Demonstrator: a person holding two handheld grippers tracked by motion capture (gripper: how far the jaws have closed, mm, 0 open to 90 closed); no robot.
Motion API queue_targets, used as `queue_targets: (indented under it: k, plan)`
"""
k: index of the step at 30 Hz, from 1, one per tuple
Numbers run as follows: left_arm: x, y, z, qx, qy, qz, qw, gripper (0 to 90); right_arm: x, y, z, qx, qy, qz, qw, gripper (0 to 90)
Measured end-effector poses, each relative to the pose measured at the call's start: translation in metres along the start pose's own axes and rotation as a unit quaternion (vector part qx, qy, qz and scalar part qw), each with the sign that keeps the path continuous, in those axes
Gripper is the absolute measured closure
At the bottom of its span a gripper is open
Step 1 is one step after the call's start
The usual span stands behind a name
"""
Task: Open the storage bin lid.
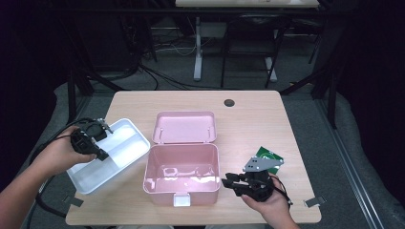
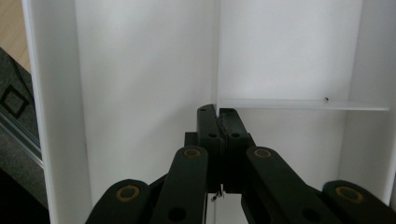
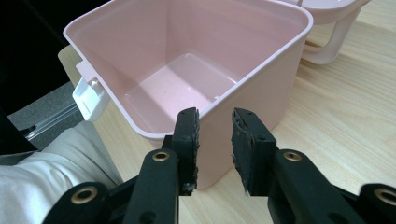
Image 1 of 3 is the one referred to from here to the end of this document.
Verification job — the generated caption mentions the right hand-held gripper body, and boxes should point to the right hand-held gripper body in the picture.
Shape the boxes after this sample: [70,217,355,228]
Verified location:
[235,156,285,203]

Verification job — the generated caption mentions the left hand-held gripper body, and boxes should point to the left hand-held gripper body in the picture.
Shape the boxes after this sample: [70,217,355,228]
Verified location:
[70,117,114,156]

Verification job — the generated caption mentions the white plastic tray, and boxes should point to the white plastic tray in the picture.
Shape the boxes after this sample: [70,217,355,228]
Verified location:
[66,117,151,196]

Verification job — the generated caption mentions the green cardboard box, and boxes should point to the green cardboard box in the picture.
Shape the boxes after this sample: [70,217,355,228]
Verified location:
[254,146,285,176]

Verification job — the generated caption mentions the pink storage box white handle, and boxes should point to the pink storage box white handle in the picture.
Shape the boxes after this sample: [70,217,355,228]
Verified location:
[142,111,222,208]

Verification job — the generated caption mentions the person's right hand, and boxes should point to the person's right hand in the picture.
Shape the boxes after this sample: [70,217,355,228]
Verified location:
[241,174,291,221]

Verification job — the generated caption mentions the person's left hand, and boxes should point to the person's left hand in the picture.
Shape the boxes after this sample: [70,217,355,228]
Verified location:
[32,125,97,177]

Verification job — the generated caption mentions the black metal stand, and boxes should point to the black metal stand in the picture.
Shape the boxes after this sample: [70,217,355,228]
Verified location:
[280,68,339,130]
[65,63,128,126]

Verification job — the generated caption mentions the grey metal table clip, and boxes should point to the grey metal table clip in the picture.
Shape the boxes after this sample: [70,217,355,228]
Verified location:
[62,194,84,208]
[303,196,327,208]

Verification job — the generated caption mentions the white background desk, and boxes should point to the white background desk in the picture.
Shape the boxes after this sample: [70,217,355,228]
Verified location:
[175,0,319,83]

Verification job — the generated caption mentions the right hand-held gripper black cable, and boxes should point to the right hand-held gripper black cable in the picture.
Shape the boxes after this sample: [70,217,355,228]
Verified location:
[270,175,293,206]

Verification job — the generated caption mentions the hand-held gripper black cable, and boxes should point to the hand-held gripper black cable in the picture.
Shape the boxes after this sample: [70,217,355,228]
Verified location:
[32,117,98,219]
[270,175,293,206]

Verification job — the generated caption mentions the aluminium floor rail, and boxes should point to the aluminium floor rail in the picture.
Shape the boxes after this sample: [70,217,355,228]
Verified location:
[313,98,386,229]
[6,94,94,229]

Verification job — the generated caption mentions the left hand-held gripper black cable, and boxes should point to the left hand-held gripper black cable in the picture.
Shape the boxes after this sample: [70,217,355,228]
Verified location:
[32,117,98,219]

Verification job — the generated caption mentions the black floor cables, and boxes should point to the black floor cables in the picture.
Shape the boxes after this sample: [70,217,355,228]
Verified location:
[139,63,224,92]

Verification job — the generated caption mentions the black metal chair frame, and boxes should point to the black metal chair frame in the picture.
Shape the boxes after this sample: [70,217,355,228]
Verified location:
[220,13,292,90]

